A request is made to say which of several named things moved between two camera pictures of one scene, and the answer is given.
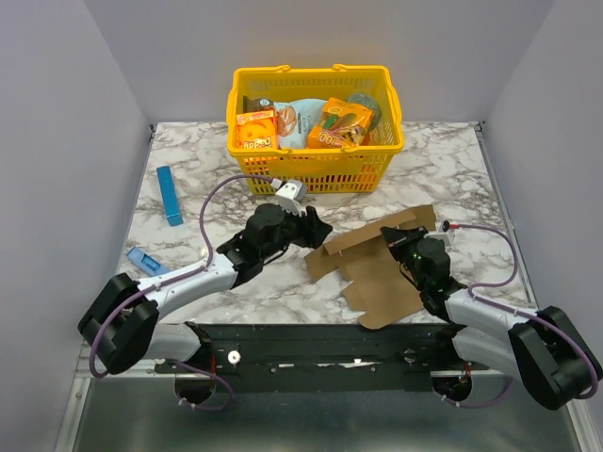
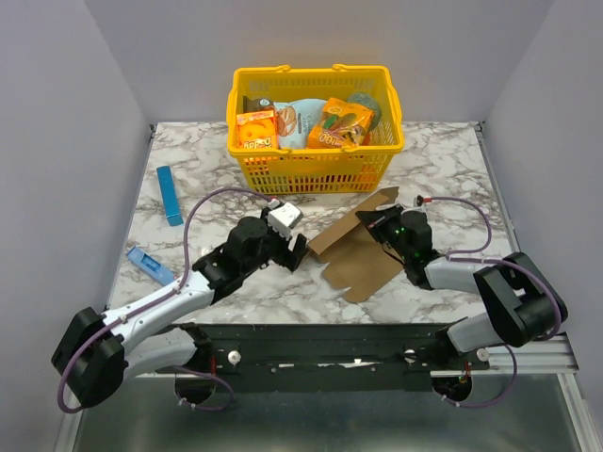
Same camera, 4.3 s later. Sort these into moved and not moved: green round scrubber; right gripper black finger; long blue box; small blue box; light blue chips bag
Moved: right gripper black finger
Not moved: long blue box; small blue box; light blue chips bag; green round scrubber
